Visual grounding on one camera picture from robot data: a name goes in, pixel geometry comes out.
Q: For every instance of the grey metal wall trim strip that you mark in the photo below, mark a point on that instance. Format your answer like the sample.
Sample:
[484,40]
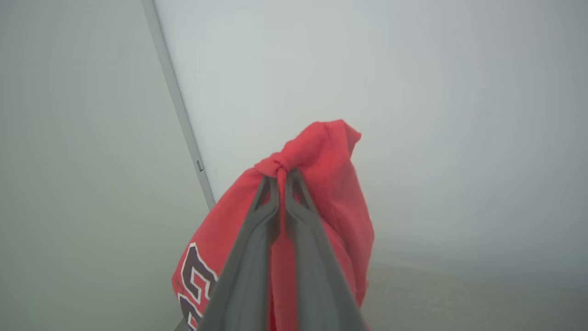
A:
[177,99]

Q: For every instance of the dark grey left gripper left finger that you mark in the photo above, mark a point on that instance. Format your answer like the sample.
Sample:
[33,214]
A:
[245,276]

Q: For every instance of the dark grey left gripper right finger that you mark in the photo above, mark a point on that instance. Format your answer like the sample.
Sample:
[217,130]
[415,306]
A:
[319,285]

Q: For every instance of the red and white basketball jersey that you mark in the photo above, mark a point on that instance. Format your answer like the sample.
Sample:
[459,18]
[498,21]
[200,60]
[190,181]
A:
[321,151]

